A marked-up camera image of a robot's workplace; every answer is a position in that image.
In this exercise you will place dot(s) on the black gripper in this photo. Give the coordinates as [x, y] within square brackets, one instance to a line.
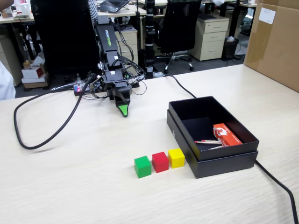
[114, 80]

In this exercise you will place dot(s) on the green wooden cube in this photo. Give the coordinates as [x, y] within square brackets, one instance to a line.
[142, 168]

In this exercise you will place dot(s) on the red wooden cube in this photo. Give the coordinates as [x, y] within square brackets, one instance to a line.
[160, 163]

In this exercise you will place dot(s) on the yellow wooden cube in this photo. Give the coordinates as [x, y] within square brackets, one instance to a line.
[176, 159]

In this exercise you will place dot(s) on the black cardboard box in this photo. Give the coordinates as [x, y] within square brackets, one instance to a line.
[198, 126]

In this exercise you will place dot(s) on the brown floor cardboard box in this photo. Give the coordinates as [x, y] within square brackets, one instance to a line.
[35, 84]

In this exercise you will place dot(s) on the black open box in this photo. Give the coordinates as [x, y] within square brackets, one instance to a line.
[224, 166]

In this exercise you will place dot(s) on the white box on desk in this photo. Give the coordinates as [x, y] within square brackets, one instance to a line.
[23, 7]

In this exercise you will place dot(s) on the large brown cardboard box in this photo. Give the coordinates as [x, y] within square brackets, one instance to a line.
[273, 44]

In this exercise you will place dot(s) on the controller board with red LED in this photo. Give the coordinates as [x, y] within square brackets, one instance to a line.
[80, 88]

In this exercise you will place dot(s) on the beige drawer cabinet with lock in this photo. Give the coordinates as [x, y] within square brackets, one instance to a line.
[129, 44]

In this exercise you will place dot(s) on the black pole with white rings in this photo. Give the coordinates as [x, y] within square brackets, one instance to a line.
[150, 35]

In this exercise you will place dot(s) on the large black office chair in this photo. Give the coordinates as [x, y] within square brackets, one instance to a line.
[65, 35]

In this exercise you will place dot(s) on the light wooden office desk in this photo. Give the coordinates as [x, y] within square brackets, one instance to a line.
[130, 11]

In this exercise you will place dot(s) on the red tipped matchstick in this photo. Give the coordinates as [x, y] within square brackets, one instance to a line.
[216, 147]
[210, 140]

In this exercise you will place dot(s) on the black mesh swivel chair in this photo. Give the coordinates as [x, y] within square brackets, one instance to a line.
[180, 25]

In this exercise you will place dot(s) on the white carton with red side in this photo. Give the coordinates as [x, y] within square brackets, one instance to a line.
[31, 72]

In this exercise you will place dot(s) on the person in striped shirt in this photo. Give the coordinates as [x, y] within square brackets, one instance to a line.
[93, 10]

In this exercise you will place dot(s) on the black laptop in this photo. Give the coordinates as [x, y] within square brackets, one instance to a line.
[112, 5]

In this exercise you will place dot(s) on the beige drawer cabinet with keyboard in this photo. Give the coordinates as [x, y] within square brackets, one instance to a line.
[210, 39]

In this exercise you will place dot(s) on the orange matchbox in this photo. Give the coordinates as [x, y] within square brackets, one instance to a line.
[227, 136]

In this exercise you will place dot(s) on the person in white clothing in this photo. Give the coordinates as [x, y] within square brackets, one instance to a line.
[5, 84]

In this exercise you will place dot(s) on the black trash bin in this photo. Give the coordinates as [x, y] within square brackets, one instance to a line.
[230, 49]

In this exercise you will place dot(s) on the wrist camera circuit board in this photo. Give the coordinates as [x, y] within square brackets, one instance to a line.
[95, 85]

